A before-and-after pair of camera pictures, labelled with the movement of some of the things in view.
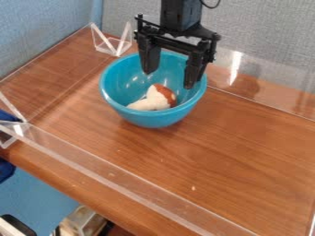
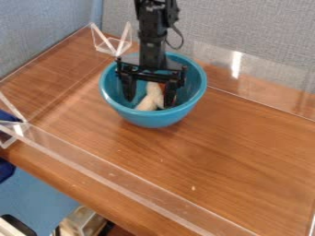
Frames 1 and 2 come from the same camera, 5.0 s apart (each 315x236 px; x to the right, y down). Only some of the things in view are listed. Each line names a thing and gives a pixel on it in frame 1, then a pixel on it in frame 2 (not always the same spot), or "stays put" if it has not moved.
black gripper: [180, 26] to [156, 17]
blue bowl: [122, 80] stays put
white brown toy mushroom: [160, 99] stays put
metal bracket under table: [81, 223] stays put
